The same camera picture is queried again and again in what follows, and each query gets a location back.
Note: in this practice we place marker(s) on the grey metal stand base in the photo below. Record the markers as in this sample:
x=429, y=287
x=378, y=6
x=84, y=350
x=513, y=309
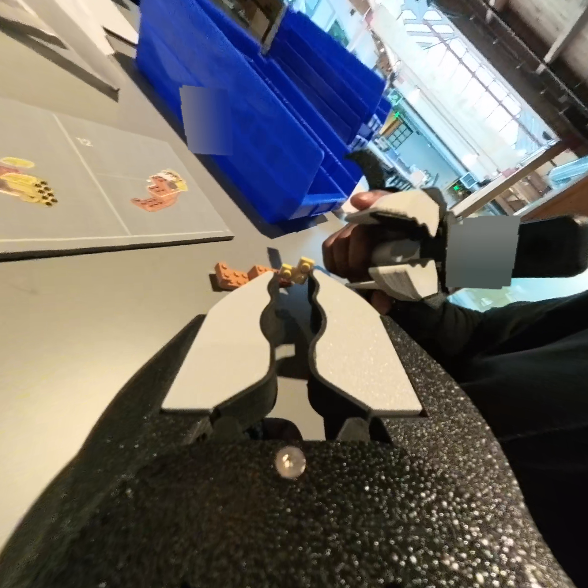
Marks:
x=55, y=59

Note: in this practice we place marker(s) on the grey instruction booklet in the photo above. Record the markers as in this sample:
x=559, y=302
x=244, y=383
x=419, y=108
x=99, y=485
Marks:
x=115, y=206

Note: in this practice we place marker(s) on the blue plastic bin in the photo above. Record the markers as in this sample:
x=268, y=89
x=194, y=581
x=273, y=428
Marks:
x=266, y=151

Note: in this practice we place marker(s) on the long orange brick assembly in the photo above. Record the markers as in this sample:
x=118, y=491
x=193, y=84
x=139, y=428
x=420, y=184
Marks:
x=229, y=276

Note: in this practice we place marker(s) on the grey desk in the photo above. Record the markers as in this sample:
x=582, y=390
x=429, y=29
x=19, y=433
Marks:
x=115, y=321

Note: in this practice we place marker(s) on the small tan brick piece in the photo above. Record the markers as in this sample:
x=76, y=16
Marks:
x=296, y=271

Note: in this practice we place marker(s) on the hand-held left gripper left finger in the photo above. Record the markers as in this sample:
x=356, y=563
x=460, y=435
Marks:
x=220, y=358

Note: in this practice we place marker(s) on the wooden post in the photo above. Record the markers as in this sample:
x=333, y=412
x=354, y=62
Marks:
x=514, y=177

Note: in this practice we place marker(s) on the person's right hand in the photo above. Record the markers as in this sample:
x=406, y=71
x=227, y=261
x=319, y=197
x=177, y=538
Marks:
x=344, y=248

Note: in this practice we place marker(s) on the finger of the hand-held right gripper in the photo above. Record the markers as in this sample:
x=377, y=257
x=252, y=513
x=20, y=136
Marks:
x=409, y=280
x=413, y=206

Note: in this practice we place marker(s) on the stack of blue bins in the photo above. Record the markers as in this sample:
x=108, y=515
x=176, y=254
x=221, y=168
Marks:
x=330, y=69

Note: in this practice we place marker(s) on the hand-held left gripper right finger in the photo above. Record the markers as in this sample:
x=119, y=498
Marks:
x=367, y=363

